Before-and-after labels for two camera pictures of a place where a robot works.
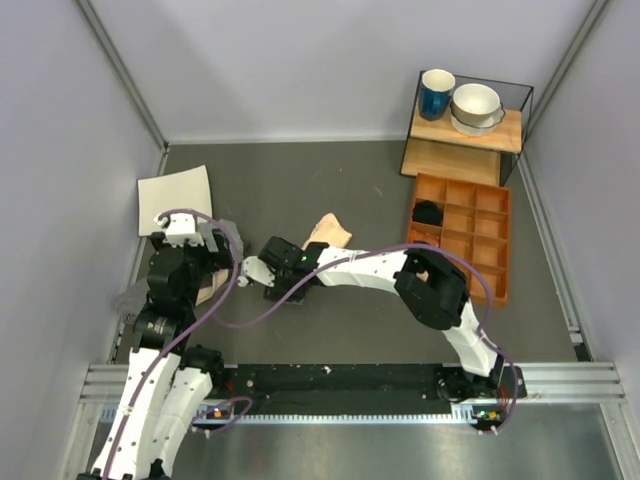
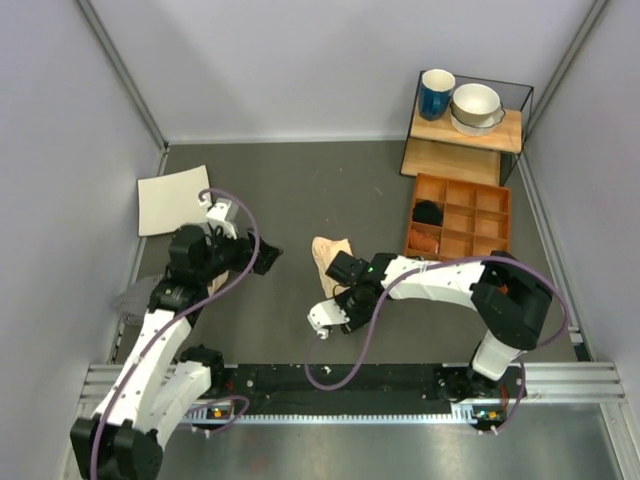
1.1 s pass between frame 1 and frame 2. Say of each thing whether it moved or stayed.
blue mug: stayed
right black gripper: moved
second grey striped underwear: stayed
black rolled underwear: stayed
